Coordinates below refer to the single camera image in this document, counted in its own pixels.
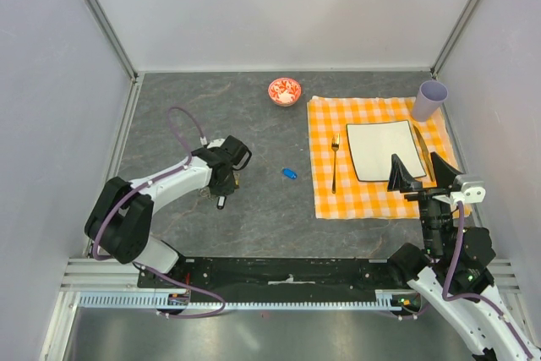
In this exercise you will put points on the white square plate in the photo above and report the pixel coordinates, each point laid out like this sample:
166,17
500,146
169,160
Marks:
371,146

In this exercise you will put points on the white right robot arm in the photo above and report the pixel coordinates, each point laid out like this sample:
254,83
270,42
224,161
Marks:
451,270

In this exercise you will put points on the blue key tag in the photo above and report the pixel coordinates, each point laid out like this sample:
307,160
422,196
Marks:
289,173

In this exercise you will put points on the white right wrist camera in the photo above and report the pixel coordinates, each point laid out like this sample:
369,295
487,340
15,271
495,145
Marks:
468,189

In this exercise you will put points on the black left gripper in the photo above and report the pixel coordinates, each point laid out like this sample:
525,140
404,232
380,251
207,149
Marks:
226,189

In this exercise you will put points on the orange checkered cloth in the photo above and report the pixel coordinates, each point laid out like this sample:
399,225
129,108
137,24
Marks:
354,199

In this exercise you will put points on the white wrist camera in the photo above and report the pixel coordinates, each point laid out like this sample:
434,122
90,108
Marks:
468,189
214,143

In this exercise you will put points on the lilac plastic cup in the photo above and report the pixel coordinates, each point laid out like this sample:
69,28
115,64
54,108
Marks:
431,95

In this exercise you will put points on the gold knife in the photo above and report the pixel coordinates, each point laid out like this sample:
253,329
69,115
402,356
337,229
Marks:
425,153

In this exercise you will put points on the white cable duct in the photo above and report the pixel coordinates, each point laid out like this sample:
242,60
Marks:
391,300

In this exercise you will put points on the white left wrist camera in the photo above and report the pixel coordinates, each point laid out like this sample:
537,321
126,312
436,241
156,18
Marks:
214,143

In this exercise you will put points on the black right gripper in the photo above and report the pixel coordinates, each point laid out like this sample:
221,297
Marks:
401,179

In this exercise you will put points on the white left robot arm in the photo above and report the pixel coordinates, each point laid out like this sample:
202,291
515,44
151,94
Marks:
119,224

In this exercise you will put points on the gold fork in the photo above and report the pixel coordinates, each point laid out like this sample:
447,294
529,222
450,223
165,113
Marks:
335,145

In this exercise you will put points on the large keyring with keys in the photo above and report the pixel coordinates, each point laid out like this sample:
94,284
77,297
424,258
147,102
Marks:
220,188

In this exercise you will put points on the red patterned bowl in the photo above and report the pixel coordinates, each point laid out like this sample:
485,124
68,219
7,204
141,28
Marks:
284,92

